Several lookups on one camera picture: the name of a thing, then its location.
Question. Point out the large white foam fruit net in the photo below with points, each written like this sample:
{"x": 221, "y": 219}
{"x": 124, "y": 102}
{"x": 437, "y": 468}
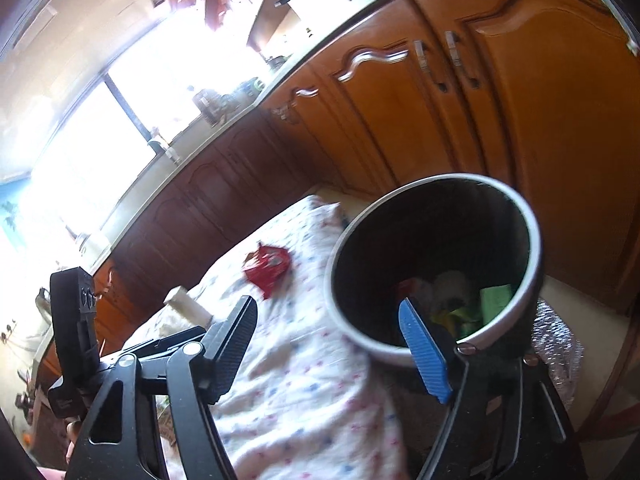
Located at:
{"x": 452, "y": 286}

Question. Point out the yellow foam fruit net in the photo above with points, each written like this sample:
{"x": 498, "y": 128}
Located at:
{"x": 447, "y": 319}

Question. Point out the person's left hand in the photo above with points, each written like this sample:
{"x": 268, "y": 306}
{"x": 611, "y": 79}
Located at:
{"x": 74, "y": 435}

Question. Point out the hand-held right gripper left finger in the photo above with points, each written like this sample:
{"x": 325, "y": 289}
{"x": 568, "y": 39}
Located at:
{"x": 235, "y": 355}

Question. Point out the group of seasoning bottles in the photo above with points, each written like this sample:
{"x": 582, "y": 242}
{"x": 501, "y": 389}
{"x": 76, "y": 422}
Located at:
{"x": 225, "y": 100}

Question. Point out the chrome kitchen faucet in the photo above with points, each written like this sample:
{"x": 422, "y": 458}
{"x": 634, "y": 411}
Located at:
{"x": 162, "y": 145}

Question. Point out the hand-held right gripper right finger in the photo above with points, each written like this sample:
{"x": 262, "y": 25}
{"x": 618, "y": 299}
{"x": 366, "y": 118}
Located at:
{"x": 425, "y": 355}

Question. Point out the silver plastic bag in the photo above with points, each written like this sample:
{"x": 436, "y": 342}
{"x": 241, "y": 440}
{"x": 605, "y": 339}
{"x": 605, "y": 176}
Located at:
{"x": 557, "y": 355}

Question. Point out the white floral tablecloth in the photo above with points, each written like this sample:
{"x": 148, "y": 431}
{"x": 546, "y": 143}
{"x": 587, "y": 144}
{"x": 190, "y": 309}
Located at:
{"x": 300, "y": 410}

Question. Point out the black bin with white rim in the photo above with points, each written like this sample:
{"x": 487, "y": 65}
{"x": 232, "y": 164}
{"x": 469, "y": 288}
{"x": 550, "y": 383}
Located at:
{"x": 425, "y": 230}

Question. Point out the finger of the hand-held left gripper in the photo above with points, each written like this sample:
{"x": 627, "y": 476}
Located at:
{"x": 160, "y": 338}

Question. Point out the white paper roll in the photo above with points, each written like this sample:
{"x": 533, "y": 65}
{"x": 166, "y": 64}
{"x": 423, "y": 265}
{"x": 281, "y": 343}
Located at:
{"x": 187, "y": 305}

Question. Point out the wooden lower cabinets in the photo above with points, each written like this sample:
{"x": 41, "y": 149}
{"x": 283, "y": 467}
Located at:
{"x": 500, "y": 110}

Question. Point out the red wrapper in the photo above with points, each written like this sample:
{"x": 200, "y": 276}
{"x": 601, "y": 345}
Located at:
{"x": 267, "y": 265}

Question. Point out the kitchen window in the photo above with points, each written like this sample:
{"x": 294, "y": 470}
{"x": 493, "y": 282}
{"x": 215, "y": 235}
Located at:
{"x": 125, "y": 125}

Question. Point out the green drink carton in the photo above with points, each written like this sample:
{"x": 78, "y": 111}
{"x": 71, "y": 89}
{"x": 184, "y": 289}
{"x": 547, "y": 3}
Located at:
{"x": 495, "y": 302}

